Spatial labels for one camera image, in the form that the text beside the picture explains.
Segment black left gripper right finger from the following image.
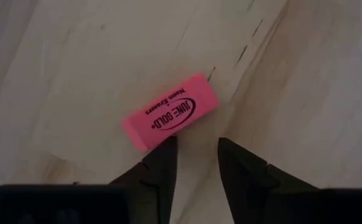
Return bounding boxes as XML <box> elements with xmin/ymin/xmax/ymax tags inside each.
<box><xmin>218</xmin><ymin>138</ymin><xmax>320</xmax><ymax>224</ymax></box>

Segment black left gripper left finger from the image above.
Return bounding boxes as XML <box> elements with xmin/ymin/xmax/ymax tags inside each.
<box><xmin>109</xmin><ymin>136</ymin><xmax>179</xmax><ymax>224</ymax></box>

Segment pink eraser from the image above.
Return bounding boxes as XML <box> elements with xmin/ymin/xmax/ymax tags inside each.
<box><xmin>121</xmin><ymin>73</ymin><xmax>220</xmax><ymax>152</ymax></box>

